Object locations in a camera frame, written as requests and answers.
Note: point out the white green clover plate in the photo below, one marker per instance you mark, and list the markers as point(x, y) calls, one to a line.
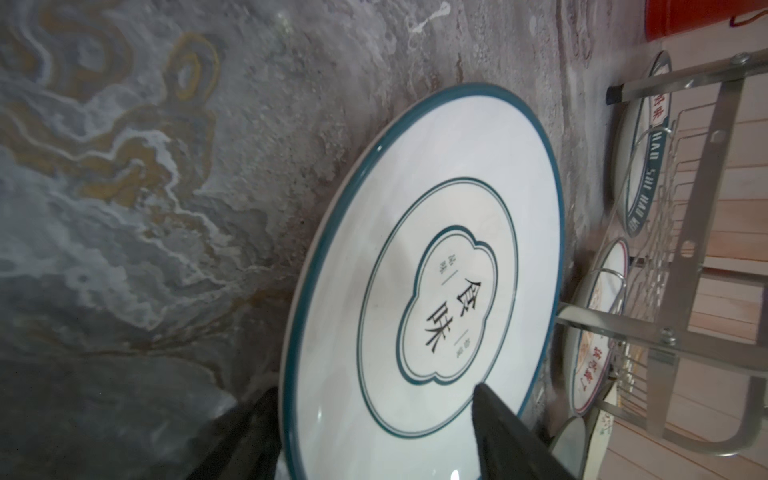
point(437, 267)

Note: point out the red pen holder cup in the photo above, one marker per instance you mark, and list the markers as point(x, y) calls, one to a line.
point(664, 18)

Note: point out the stainless steel dish rack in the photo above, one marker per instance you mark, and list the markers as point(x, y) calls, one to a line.
point(656, 299)

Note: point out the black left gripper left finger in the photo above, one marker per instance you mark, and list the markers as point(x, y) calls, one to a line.
point(251, 450)

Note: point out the cream floral plate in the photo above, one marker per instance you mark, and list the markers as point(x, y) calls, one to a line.
point(599, 428)

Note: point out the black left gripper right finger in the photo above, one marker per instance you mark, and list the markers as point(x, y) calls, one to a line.
point(506, 448)

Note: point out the large teal plate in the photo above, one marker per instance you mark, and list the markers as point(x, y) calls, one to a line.
point(569, 446)

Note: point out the green rim lettered plate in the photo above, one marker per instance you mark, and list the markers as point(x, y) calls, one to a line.
point(639, 154)

